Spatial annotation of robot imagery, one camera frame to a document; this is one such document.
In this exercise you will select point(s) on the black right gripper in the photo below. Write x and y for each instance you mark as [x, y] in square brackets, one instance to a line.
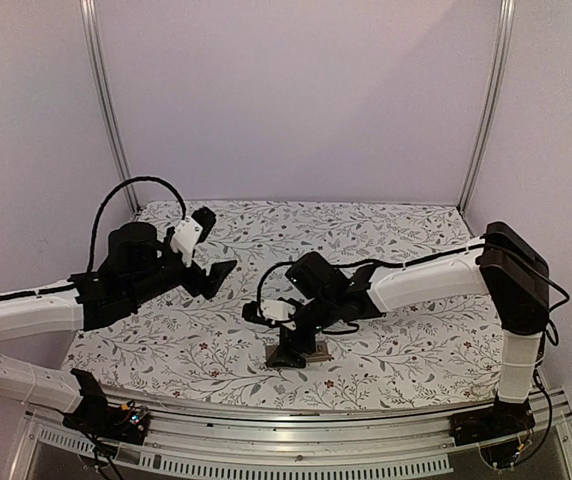
[291, 359]

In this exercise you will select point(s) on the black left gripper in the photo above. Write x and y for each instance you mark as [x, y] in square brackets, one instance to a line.
[212, 282]

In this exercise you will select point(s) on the white remote control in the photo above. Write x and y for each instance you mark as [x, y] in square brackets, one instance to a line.
[320, 354]

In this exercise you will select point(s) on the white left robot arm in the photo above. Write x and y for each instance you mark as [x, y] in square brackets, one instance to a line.
[83, 302]

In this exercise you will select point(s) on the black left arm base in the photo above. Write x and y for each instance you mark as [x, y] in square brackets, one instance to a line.
[95, 417]

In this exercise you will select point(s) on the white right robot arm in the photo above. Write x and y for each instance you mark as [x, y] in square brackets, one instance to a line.
[499, 264]

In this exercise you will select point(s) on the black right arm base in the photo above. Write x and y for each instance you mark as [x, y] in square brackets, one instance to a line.
[507, 429]

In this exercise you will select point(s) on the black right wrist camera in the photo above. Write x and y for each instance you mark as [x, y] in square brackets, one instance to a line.
[312, 274]

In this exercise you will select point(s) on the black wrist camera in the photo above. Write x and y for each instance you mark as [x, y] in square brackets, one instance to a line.
[132, 249]
[312, 274]

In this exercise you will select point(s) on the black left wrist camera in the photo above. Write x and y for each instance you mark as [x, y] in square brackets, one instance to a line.
[132, 249]

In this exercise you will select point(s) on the left aluminium frame post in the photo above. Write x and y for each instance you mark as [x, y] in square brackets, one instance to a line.
[101, 82]

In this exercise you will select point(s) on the aluminium frame post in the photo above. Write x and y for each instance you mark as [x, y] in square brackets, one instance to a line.
[101, 82]
[489, 107]

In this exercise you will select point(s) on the right aluminium frame post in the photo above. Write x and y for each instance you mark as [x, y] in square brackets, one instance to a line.
[489, 107]

